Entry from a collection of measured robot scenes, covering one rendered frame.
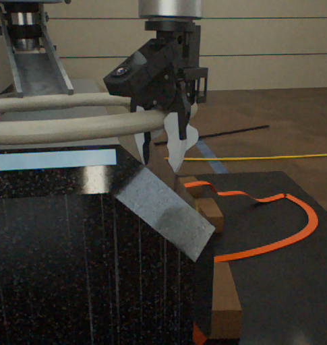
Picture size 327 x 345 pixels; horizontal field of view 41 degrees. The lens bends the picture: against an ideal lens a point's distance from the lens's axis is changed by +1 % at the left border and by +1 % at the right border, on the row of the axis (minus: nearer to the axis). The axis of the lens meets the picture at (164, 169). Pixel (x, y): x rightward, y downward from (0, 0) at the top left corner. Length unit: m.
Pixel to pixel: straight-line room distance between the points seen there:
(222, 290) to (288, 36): 5.49
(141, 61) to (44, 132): 0.15
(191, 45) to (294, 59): 6.24
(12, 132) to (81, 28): 5.69
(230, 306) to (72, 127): 1.12
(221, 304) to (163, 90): 1.08
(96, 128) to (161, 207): 0.46
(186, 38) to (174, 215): 0.49
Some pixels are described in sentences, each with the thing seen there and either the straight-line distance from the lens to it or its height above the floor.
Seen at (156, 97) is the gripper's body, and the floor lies 0.97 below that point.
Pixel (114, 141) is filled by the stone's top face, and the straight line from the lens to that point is 1.00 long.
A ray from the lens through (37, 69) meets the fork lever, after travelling 1.24.
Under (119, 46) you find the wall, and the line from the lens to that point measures 6.26.
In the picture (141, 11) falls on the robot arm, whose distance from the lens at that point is 0.62.
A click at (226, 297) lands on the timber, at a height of 0.14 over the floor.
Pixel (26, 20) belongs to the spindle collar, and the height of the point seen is 1.06.
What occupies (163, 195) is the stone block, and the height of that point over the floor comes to 0.68.
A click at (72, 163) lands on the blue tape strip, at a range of 0.96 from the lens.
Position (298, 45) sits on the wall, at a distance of 6.87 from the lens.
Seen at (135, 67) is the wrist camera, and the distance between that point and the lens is 0.57.
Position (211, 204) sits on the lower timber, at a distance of 2.35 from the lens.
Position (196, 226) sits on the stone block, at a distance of 1.06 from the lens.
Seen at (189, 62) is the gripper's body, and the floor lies 1.01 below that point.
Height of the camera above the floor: 1.08
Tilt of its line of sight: 20 degrees down
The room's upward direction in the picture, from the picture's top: straight up
